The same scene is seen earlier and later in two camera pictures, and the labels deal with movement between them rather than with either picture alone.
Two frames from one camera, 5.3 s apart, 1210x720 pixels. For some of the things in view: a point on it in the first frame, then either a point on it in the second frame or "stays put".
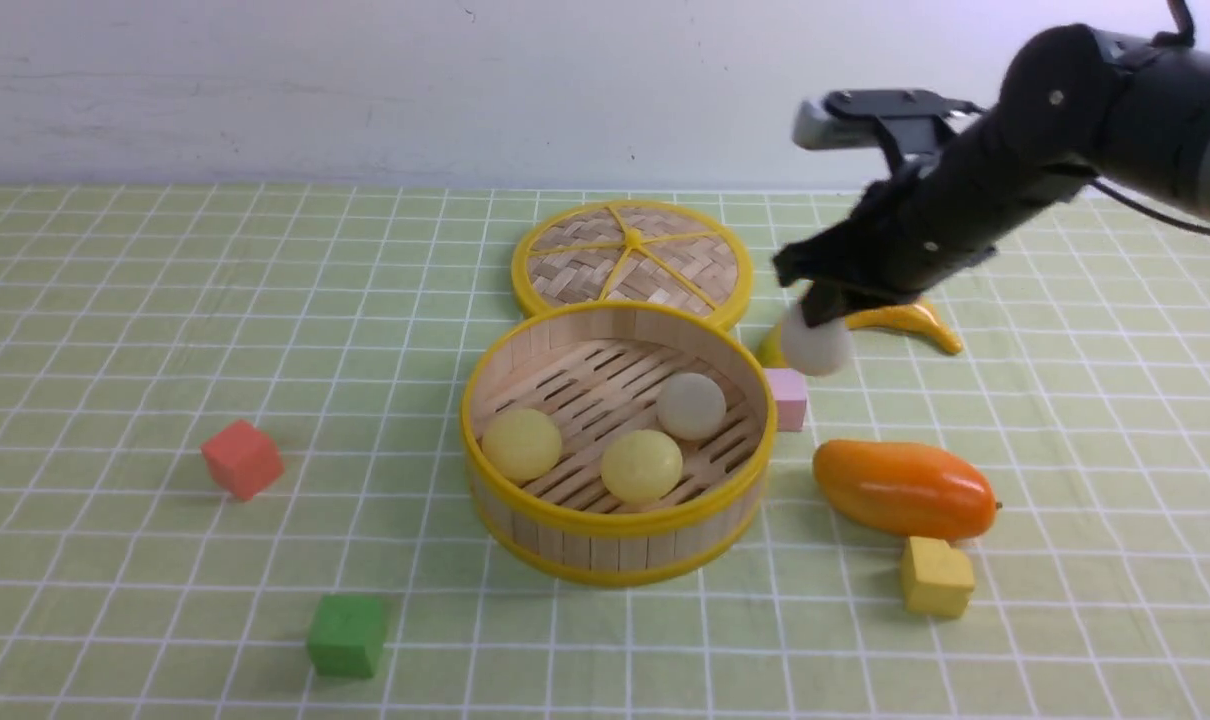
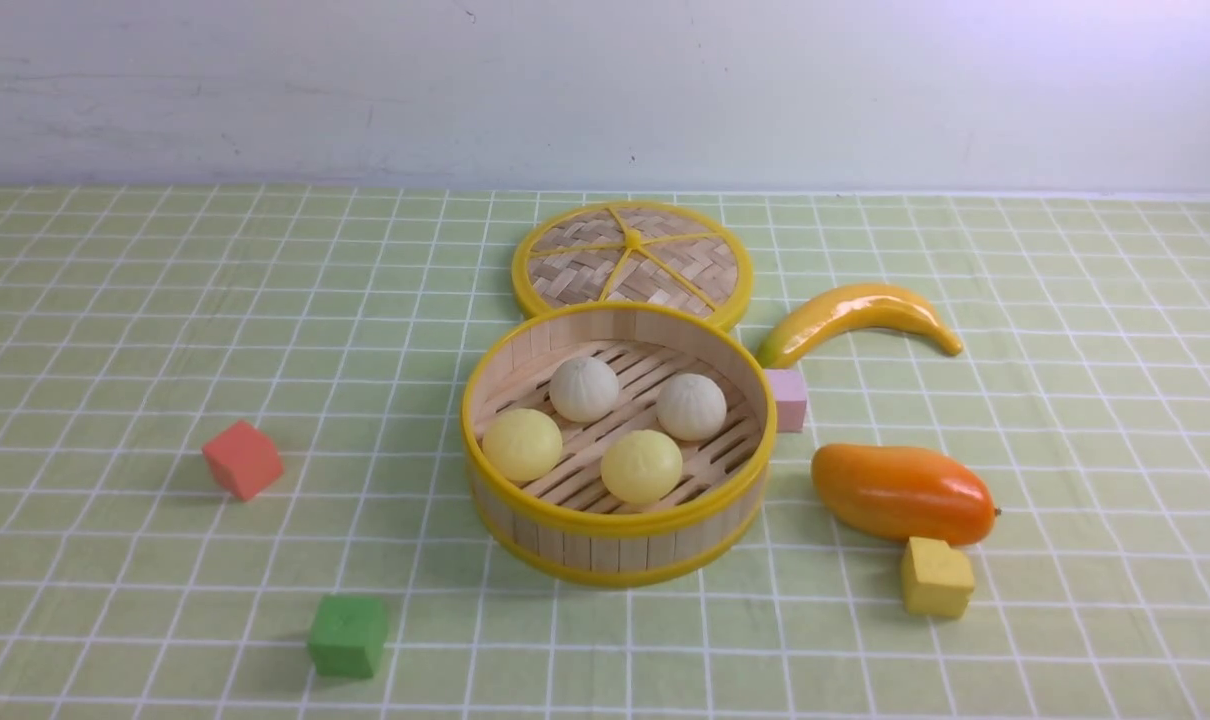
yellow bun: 641,466 stays put
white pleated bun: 823,349 to 583,389
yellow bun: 522,443 stays put
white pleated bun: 691,406 stays put
